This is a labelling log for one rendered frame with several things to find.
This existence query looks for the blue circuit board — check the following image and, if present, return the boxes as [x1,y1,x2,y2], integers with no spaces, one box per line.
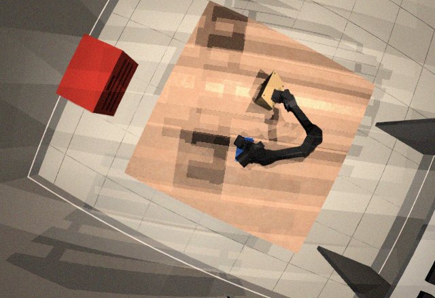
[235,137,254,158]

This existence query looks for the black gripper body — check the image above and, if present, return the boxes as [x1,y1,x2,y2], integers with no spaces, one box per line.
[234,135,254,152]

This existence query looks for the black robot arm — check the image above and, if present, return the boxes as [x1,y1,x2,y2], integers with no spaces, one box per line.
[235,88,323,168]

